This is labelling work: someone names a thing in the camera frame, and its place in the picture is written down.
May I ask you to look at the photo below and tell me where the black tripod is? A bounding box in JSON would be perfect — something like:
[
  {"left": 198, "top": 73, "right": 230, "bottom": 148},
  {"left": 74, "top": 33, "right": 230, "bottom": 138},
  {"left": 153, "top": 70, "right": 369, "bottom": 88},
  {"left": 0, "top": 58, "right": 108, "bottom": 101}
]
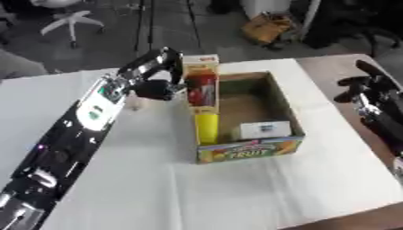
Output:
[{"left": 132, "top": 0, "right": 205, "bottom": 52}]

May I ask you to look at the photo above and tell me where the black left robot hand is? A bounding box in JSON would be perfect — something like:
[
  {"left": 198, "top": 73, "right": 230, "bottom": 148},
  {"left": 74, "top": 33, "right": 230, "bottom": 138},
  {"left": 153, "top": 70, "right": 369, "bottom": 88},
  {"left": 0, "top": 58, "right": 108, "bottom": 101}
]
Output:
[{"left": 114, "top": 46, "right": 189, "bottom": 102}]

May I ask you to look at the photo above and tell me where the small white box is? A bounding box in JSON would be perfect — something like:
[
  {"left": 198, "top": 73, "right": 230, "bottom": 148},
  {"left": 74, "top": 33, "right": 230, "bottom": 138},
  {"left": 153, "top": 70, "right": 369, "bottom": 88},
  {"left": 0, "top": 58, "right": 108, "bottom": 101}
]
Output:
[{"left": 239, "top": 120, "right": 293, "bottom": 140}]

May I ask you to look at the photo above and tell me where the tan bag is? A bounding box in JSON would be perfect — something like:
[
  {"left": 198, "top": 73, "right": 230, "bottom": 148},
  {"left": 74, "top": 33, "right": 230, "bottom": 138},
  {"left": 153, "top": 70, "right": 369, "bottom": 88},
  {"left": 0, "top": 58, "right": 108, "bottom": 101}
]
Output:
[{"left": 239, "top": 12, "right": 296, "bottom": 47}]

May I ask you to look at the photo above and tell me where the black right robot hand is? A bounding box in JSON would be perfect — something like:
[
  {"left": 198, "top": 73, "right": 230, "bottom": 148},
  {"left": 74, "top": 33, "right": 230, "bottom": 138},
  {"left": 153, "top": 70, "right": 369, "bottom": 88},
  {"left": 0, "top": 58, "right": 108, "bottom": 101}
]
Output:
[{"left": 332, "top": 59, "right": 403, "bottom": 119}]

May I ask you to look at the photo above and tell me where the printed cardboard box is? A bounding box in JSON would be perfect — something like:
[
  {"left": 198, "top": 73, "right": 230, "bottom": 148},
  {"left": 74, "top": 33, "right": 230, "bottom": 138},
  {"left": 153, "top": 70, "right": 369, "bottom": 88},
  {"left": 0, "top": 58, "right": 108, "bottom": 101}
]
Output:
[{"left": 181, "top": 53, "right": 308, "bottom": 165}]

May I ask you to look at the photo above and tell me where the white office chair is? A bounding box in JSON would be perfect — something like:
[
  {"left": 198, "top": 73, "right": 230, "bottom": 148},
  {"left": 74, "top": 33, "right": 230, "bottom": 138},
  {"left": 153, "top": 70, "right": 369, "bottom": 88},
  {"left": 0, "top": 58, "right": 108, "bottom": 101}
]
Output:
[{"left": 28, "top": 0, "right": 107, "bottom": 49}]

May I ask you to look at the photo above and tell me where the white cabinet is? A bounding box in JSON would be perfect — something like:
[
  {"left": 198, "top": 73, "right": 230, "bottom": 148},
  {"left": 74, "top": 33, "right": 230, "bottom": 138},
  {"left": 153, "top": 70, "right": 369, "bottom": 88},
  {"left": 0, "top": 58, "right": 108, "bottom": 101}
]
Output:
[{"left": 239, "top": 0, "right": 323, "bottom": 21}]

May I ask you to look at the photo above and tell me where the black office chair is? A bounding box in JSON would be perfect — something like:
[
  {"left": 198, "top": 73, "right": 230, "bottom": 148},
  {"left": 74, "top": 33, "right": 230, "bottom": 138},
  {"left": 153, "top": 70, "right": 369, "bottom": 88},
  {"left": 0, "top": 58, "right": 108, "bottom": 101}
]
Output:
[{"left": 302, "top": 0, "right": 403, "bottom": 58}]

